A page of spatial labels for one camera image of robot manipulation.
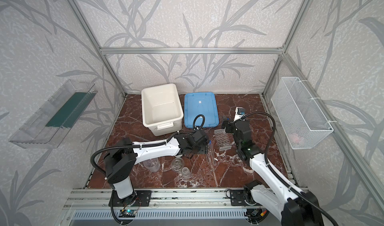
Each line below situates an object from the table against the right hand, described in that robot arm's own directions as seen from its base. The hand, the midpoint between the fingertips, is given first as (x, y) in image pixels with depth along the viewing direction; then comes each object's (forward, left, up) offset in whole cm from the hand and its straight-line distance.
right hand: (233, 112), depth 81 cm
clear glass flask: (-23, +30, -16) cm, 41 cm away
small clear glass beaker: (-28, +25, -13) cm, 40 cm away
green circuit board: (-44, +53, -23) cm, 73 cm away
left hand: (-12, +15, -15) cm, 24 cm away
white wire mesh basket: (-15, -25, +12) cm, 31 cm away
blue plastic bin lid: (+26, +15, -23) cm, 38 cm away
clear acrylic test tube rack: (-6, +3, -21) cm, 23 cm away
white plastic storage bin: (+19, +47, -23) cm, 56 cm away
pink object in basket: (-14, -29, -2) cm, 32 cm away
